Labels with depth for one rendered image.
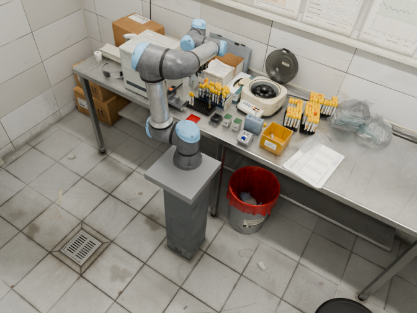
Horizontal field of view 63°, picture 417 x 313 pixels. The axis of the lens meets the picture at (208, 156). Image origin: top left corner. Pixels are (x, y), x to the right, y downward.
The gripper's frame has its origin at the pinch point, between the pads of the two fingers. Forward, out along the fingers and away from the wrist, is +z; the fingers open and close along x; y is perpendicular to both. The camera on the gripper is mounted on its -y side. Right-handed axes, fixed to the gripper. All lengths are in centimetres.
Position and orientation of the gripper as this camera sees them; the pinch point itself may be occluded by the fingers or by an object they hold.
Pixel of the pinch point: (193, 79)
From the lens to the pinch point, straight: 200.1
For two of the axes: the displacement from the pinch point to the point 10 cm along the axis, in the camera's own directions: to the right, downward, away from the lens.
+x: 5.7, -5.9, 5.7
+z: -0.6, 6.7, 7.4
